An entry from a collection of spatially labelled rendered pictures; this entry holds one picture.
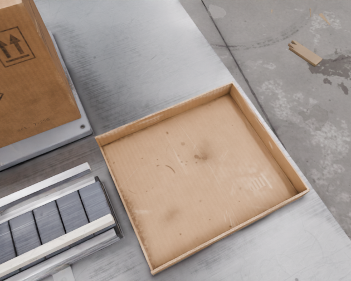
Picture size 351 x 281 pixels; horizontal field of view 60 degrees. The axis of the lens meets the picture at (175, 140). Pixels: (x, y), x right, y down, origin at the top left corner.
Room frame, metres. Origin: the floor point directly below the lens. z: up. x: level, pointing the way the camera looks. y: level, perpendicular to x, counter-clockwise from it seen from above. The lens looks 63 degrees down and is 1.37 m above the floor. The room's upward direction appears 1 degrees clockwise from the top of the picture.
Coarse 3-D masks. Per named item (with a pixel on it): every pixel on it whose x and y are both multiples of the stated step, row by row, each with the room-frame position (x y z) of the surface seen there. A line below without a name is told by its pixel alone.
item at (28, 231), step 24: (72, 192) 0.15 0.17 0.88; (96, 192) 0.15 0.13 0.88; (24, 216) 0.11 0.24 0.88; (48, 216) 0.11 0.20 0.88; (72, 216) 0.11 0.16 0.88; (96, 216) 0.11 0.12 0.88; (0, 240) 0.07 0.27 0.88; (24, 240) 0.07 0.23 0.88; (48, 240) 0.07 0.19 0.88; (0, 264) 0.03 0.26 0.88
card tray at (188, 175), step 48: (240, 96) 0.36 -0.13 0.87; (144, 144) 0.26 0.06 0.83; (192, 144) 0.26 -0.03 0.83; (240, 144) 0.27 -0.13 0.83; (144, 192) 0.16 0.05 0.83; (192, 192) 0.17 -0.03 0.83; (240, 192) 0.17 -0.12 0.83; (288, 192) 0.17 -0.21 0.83; (144, 240) 0.08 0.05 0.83; (192, 240) 0.08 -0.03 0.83
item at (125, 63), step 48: (48, 0) 0.67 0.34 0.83; (96, 0) 0.68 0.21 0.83; (144, 0) 0.68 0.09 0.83; (96, 48) 0.51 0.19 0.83; (144, 48) 0.52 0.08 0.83; (192, 48) 0.52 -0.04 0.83; (96, 96) 0.38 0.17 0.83; (144, 96) 0.38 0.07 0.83; (192, 96) 0.38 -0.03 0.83; (96, 144) 0.26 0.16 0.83; (0, 192) 0.16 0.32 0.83; (240, 240) 0.08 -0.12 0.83; (288, 240) 0.09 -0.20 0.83; (336, 240) 0.09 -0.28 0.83
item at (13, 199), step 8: (72, 168) 0.16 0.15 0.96; (80, 168) 0.16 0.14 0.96; (88, 168) 0.16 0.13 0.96; (56, 176) 0.15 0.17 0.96; (64, 176) 0.15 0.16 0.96; (72, 176) 0.15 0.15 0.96; (80, 176) 0.15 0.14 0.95; (40, 184) 0.13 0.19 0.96; (48, 184) 0.13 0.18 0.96; (56, 184) 0.14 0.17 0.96; (16, 192) 0.12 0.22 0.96; (24, 192) 0.12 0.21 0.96; (32, 192) 0.12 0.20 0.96; (40, 192) 0.12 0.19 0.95; (0, 200) 0.11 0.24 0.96; (8, 200) 0.11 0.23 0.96; (16, 200) 0.11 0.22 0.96; (24, 200) 0.11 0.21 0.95; (0, 208) 0.10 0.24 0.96
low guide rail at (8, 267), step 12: (108, 216) 0.10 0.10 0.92; (84, 228) 0.08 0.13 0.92; (96, 228) 0.08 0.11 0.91; (60, 240) 0.07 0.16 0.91; (72, 240) 0.07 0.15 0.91; (36, 252) 0.05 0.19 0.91; (48, 252) 0.05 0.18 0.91; (12, 264) 0.03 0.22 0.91; (24, 264) 0.03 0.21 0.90; (0, 276) 0.02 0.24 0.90
